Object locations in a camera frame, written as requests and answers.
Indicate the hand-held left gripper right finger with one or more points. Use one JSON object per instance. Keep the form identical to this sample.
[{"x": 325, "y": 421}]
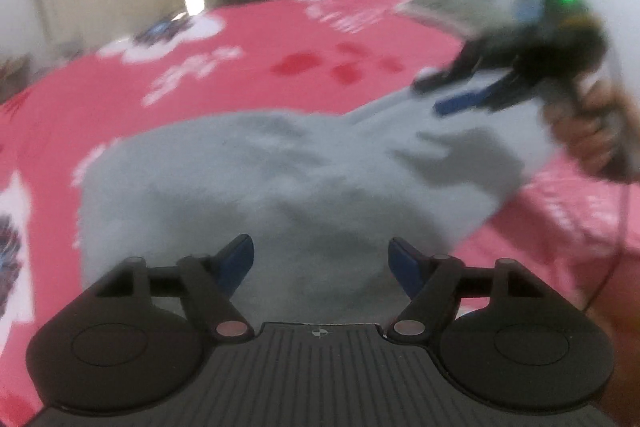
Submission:
[{"x": 405, "y": 264}]

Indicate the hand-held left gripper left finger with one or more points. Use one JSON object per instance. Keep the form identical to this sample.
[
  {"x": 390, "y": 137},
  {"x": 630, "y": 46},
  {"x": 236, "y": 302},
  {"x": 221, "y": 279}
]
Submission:
[{"x": 235, "y": 264}]

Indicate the person's right hand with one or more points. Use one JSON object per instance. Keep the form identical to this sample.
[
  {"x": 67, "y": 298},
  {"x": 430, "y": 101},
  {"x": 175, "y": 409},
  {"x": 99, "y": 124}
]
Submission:
[{"x": 582, "y": 132}]

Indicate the grey pants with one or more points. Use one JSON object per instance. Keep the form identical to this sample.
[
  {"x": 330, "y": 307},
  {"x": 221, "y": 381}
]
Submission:
[{"x": 280, "y": 187}]

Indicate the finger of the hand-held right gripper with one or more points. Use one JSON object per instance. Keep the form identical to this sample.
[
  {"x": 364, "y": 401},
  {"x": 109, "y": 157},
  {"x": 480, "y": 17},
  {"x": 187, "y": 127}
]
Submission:
[
  {"x": 440, "y": 78},
  {"x": 465, "y": 101}
]

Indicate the red floral blanket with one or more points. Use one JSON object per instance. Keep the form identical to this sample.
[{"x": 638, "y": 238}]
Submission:
[{"x": 250, "y": 72}]

